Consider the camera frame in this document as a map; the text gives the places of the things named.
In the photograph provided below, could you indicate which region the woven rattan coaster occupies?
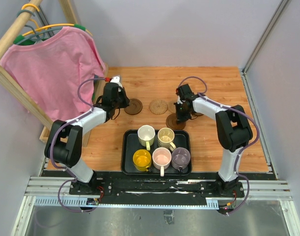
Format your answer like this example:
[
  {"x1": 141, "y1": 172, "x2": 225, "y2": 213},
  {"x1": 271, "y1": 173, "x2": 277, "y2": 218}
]
[
  {"x1": 149, "y1": 99, "x2": 168, "y2": 115},
  {"x1": 167, "y1": 101, "x2": 176, "y2": 114}
]

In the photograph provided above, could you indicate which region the dark wooden coaster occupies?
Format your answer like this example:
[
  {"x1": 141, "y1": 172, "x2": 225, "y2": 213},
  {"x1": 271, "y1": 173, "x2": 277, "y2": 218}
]
[
  {"x1": 166, "y1": 113, "x2": 186, "y2": 130},
  {"x1": 124, "y1": 98, "x2": 143, "y2": 115},
  {"x1": 191, "y1": 113, "x2": 203, "y2": 117}
]

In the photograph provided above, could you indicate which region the cream cartoon cup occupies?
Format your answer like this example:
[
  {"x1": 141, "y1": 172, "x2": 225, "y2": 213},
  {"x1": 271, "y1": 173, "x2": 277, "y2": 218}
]
[{"x1": 157, "y1": 127, "x2": 176, "y2": 151}]

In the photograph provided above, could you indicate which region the purple cup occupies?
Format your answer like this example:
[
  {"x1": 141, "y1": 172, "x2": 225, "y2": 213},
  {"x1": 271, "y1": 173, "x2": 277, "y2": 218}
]
[{"x1": 171, "y1": 147, "x2": 191, "y2": 173}]

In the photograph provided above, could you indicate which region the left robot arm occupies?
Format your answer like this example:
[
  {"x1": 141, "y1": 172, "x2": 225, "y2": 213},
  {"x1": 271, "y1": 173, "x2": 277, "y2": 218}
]
[{"x1": 44, "y1": 80, "x2": 130, "y2": 195}]

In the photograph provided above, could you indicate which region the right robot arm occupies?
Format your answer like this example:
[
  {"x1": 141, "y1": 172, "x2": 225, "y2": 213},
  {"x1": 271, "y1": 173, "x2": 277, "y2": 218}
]
[{"x1": 175, "y1": 84, "x2": 253, "y2": 197}]

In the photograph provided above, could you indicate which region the white faceted cup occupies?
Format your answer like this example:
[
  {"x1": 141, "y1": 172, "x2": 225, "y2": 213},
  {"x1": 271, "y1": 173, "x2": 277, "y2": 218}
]
[{"x1": 137, "y1": 125, "x2": 156, "y2": 151}]

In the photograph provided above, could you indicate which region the pink cup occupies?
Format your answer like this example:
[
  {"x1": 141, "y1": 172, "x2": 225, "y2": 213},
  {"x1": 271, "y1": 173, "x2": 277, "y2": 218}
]
[{"x1": 152, "y1": 147, "x2": 171, "y2": 177}]

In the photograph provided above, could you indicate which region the yellow cup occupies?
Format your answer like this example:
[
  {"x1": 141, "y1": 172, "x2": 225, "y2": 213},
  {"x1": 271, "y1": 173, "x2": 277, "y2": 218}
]
[{"x1": 133, "y1": 149, "x2": 152, "y2": 172}]

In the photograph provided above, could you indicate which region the black tray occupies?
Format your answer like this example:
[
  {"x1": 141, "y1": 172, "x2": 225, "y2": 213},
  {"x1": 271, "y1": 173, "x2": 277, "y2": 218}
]
[{"x1": 121, "y1": 129, "x2": 192, "y2": 177}]

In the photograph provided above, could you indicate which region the pink t-shirt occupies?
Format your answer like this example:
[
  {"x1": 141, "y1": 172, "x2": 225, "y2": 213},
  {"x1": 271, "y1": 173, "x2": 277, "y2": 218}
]
[{"x1": 0, "y1": 27, "x2": 105, "y2": 122}]

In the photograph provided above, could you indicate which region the grey hanger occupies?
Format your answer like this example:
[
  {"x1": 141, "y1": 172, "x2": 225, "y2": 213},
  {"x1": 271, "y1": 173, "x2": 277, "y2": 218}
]
[{"x1": 13, "y1": 7, "x2": 63, "y2": 45}]

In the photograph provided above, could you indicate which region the yellow hanger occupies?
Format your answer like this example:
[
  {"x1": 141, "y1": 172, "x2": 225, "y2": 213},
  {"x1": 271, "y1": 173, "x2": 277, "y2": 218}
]
[{"x1": 28, "y1": 0, "x2": 93, "y2": 36}]

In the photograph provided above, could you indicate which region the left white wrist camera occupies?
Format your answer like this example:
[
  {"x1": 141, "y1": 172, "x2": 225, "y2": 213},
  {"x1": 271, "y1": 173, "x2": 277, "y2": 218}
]
[{"x1": 105, "y1": 75, "x2": 123, "y2": 92}]

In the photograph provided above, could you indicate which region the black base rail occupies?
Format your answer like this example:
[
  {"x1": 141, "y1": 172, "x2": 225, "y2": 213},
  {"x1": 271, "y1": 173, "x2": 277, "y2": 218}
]
[{"x1": 39, "y1": 169, "x2": 288, "y2": 209}]

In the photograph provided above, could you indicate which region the right aluminium frame post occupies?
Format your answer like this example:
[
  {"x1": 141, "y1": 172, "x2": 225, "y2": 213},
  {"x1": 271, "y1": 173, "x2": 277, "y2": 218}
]
[{"x1": 240, "y1": 0, "x2": 291, "y2": 76}]

